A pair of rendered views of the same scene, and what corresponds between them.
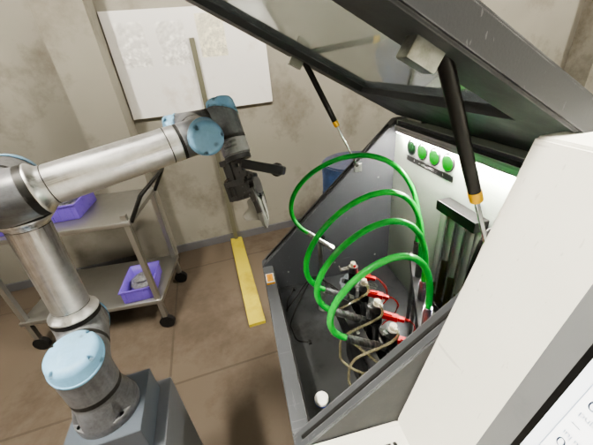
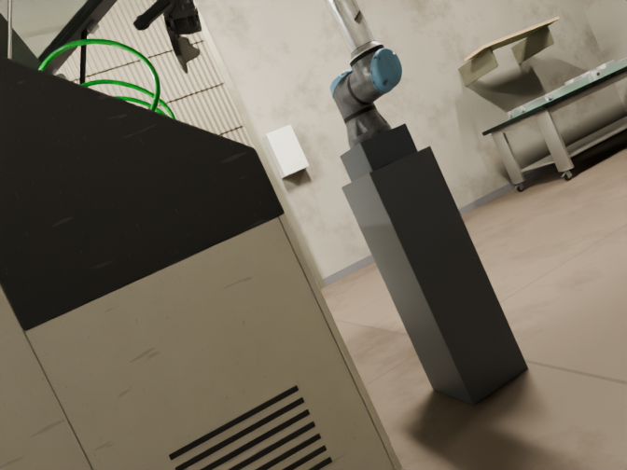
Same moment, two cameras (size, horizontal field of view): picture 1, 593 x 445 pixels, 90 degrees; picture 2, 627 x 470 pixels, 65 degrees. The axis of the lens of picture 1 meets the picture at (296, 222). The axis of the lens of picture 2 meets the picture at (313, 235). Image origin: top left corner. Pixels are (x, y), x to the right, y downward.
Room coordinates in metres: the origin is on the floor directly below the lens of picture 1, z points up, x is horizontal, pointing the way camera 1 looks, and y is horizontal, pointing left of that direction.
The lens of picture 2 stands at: (2.09, 0.12, 0.77)
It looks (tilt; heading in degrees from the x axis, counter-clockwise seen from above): 3 degrees down; 176
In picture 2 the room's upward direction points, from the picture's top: 25 degrees counter-clockwise
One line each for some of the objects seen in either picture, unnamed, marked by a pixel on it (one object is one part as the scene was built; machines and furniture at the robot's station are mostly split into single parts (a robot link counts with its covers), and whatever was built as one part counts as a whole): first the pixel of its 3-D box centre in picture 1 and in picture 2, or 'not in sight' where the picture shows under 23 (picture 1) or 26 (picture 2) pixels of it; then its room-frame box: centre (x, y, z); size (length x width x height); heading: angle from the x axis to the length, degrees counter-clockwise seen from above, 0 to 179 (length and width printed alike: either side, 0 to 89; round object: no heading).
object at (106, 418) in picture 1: (101, 396); (365, 126); (0.48, 0.54, 0.95); 0.15 x 0.15 x 0.10
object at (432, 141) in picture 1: (451, 147); not in sight; (0.73, -0.41, 1.43); 0.54 x 0.03 x 0.02; 9
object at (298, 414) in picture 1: (282, 342); not in sight; (0.65, 0.08, 0.87); 0.62 x 0.04 x 0.16; 9
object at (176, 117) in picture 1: (189, 128); not in sight; (0.77, 0.24, 1.53); 0.11 x 0.11 x 0.08; 28
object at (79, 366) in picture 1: (81, 365); (352, 93); (0.48, 0.55, 1.07); 0.13 x 0.12 x 0.14; 28
